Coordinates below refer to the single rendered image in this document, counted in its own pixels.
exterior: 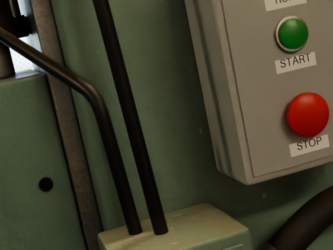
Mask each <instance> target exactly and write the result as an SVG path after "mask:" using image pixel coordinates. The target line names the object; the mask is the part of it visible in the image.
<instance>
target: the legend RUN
mask: <svg viewBox="0 0 333 250"><path fill-rule="evenodd" d="M264 1H265V7H266V11H270V10H275V9H280V8H284V7H289V6H294V5H298V4H303V3H307V2H306V0H264Z"/></svg>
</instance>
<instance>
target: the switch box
mask: <svg viewBox="0 0 333 250"><path fill-rule="evenodd" d="M184 1H185V6H186V11H187V16H188V22H189V27H190V32H191V37H192V42H193V47H194V53H195V58H196V63H197V68H198V73H199V78H200V83H201V88H202V93H203V99H204V104H205V109H206V114H207V119H208V124H209V130H210V135H211V140H212V145H213V150H214V155H215V161H216V166H217V169H218V170H219V171H220V172H222V173H224V174H226V175H228V176H230V177H231V178H233V179H235V180H237V181H239V182H241V183H243V184H245V185H249V186H250V185H254V184H257V183H261V182H264V181H268V180H271V179H275V178H278V177H282V176H285V175H289V174H292V173H296V172H299V171H303V170H306V169H310V168H313V167H316V166H320V165H323V164H327V163H330V162H333V0H306V2H307V3H303V4H298V5H294V6H289V7H284V8H280V9H275V10H270V11H266V7H265V1H264V0H184ZM287 16H298V17H300V18H301V19H303V20H304V22H305V23H306V25H307V27H308V31H309V36H308V40H307V43H306V44H305V46H304V47H303V48H302V49H300V50H299V51H297V52H286V51H284V50H282V49H281V48H280V47H279V46H278V44H277V43H276V40H275V29H276V26H277V24H278V23H279V21H280V20H282V19H283V18H285V17H287ZM311 52H315V58H316V65H313V66H308V67H304V68H300V69H296V70H292V71H288V72H283V73H279V74H277V71H276V65H275V61H277V60H281V59H285V58H289V57H294V56H298V55H302V54H307V53H311ZM305 92H311V93H316V94H318V95H320V96H322V97H323V98H324V100H325V101H326V103H327V105H328V108H329V120H328V123H327V125H326V127H325V128H324V129H323V131H322V132H320V133H319V134H317V135H315V136H312V137H304V136H300V135H297V134H296V133H294V132H293V131H292V130H291V128H290V127H289V125H288V122H287V117H286V115H287V109H288V106H289V104H290V102H291V101H292V100H293V98H294V97H296V96H297V95H299V94H301V93H305ZM326 134H328V138H329V144H330V146H329V147H327V148H323V149H319V150H316V151H312V152H309V153H305V154H301V155H298V156H294V157H291V154H290V148H289V145H290V144H293V143H297V142H301V141H304V140H308V139H311V138H315V137H319V136H322V135H326Z"/></svg>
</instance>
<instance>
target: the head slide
mask: <svg viewBox="0 0 333 250"><path fill-rule="evenodd" d="M0 250H88V249H87V245H86V241H85V236H84V232H83V228H82V224H81V219H80V215H79V211H78V207H77V203H76V198H75V194H74V190H73V186H72V181H71V177H70V173H69V169H68V164H67V160H66V156H65V152H64V147H63V143H62V139H61V135H60V131H59V127H58V123H57V118H56V113H55V109H54V104H53V100H52V96H51V92H50V88H49V83H48V79H47V77H46V75H45V74H43V73H40V72H38V71H35V70H32V69H28V70H23V71H18V72H15V69H14V65H13V60H12V56H11V52H10V48H9V47H8V46H6V45H5V44H3V43H1V42H0Z"/></svg>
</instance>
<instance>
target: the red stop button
mask: <svg viewBox="0 0 333 250"><path fill-rule="evenodd" d="M286 117H287V122H288V125H289V127H290V128H291V130H292V131H293V132H294V133H296V134H297V135H300V136H304V137H312V136H315V135H317V134H319V133H320V132H322V131H323V129H324V128H325V127H326V125H327V123H328V120H329V108H328V105H327V103H326V101H325V100H324V98H323V97H322V96H320V95H318V94H316V93H311V92H305V93H301V94H299V95H297V96H296V97H294V98H293V100H292V101H291V102H290V104H289V106H288V109H287V115H286Z"/></svg>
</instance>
